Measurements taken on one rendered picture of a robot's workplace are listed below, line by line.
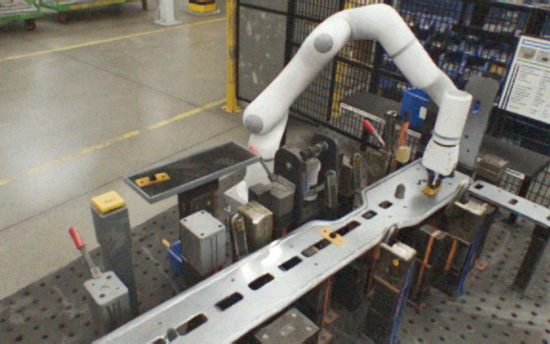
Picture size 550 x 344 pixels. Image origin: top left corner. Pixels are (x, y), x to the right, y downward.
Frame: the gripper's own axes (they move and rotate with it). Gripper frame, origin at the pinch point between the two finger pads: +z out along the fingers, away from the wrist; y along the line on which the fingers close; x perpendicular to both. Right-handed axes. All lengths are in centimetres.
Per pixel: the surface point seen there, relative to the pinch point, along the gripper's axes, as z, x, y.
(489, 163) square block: -2.4, 23.6, 7.9
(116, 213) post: -10, -96, -35
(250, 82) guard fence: 68, 141, -259
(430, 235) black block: 4.8, -21.7, 12.2
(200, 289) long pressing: 3, -87, -13
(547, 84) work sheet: -26, 54, 9
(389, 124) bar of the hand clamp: -14.3, -1.8, -20.2
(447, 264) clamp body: 21.7, -8.3, 15.0
